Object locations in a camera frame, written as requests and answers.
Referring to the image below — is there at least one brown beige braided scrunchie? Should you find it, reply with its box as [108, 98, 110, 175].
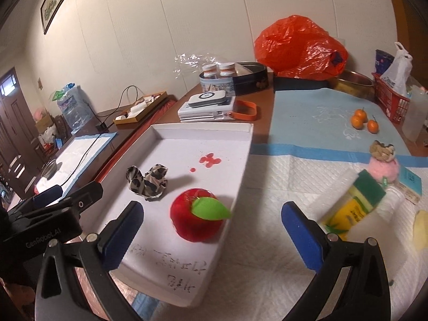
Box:
[369, 140, 395, 162]

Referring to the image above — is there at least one small metal dish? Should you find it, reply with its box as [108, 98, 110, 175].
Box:
[41, 159, 62, 180]

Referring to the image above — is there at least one pad on side table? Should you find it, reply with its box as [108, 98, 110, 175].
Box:
[34, 133, 117, 198]

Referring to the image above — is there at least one leopard print scrunchie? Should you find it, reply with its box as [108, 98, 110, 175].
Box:
[125, 164, 168, 201]

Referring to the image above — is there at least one wooden side table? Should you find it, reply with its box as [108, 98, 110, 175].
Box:
[6, 93, 178, 211]

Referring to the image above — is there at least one red plush apple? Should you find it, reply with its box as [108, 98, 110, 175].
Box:
[170, 188, 231, 243]

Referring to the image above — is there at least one large water bottle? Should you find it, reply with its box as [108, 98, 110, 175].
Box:
[52, 83, 94, 134]

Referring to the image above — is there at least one pink fluffy ball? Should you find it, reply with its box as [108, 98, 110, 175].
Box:
[366, 157, 400, 183]

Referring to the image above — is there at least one white foam tray box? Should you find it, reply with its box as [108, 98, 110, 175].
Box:
[81, 123, 253, 307]

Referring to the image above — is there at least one blue white absorbent pad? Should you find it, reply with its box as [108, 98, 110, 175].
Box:
[131, 87, 428, 321]

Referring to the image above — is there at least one yellow sponge piece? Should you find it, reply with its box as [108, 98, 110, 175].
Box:
[413, 210, 428, 251]

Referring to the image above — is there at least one wooden tray with items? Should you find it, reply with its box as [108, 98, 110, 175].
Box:
[113, 91, 168, 125]

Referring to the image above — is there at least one mandarin orange left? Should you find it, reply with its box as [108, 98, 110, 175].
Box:
[350, 115, 364, 130]

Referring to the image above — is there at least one mandarin orange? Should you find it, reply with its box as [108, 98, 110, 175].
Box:
[354, 109, 368, 123]
[366, 117, 379, 134]
[350, 115, 364, 130]

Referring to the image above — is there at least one mandarin orange right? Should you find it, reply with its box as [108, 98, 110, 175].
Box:
[366, 117, 379, 134]

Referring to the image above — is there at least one mandarin orange back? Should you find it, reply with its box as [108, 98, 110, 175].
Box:
[354, 109, 368, 123]

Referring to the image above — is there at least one red plastic basket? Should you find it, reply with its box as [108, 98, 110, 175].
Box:
[372, 72, 410, 124]

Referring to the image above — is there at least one translucent plastic jug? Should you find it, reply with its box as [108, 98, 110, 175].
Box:
[402, 87, 427, 142]

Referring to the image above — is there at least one metal bowl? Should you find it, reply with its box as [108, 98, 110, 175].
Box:
[327, 70, 374, 101]

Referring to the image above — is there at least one white device box stack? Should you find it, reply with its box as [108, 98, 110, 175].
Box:
[178, 90, 235, 122]

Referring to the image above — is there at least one clear plastic wrap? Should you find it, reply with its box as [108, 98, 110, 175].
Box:
[173, 53, 229, 79]

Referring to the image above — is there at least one round tin with bottles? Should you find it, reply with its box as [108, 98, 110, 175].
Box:
[200, 62, 237, 96]

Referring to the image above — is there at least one white plastic bag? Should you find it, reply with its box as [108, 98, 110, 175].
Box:
[380, 42, 413, 97]

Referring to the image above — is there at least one orange plastic bag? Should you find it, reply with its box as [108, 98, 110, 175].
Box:
[254, 14, 348, 81]

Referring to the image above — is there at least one black cable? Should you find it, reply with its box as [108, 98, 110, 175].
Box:
[59, 85, 147, 188]

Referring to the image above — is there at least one orange strap handle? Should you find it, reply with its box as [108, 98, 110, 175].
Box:
[231, 99, 258, 122]

